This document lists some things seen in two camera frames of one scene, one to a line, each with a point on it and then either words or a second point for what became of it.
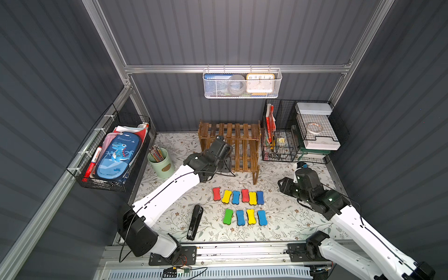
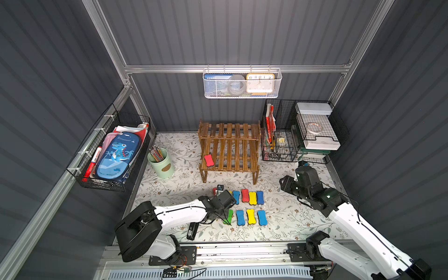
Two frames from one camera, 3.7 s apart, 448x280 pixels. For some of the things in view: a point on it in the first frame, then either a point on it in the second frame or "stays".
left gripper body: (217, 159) -> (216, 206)
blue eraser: (240, 217) stays
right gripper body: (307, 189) stays
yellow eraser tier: (251, 216) stays
